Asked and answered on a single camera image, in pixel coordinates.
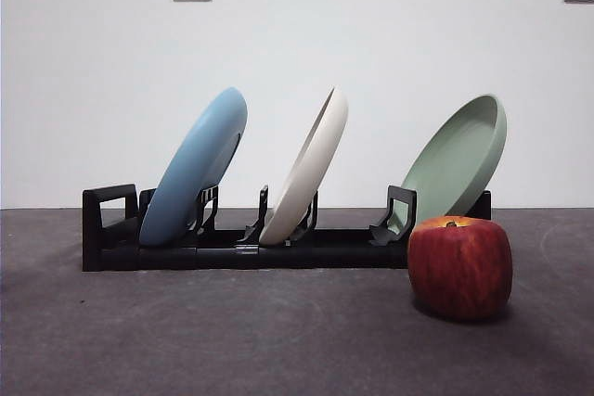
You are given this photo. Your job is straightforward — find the blue plate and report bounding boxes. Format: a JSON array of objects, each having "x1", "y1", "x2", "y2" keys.
[{"x1": 138, "y1": 86, "x2": 249, "y2": 248}]

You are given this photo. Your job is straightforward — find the red apple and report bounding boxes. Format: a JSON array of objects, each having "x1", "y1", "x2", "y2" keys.
[{"x1": 407, "y1": 214, "x2": 514, "y2": 322}]

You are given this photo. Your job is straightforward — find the beige plate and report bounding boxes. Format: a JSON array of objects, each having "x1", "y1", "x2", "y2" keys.
[{"x1": 258, "y1": 86, "x2": 350, "y2": 246}]

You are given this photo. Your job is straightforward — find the black plate rack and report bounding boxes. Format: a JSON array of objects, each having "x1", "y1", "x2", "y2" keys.
[{"x1": 82, "y1": 184, "x2": 493, "y2": 273}]

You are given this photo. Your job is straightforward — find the green plate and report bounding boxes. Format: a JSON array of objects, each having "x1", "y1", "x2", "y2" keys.
[{"x1": 389, "y1": 93, "x2": 508, "y2": 235}]

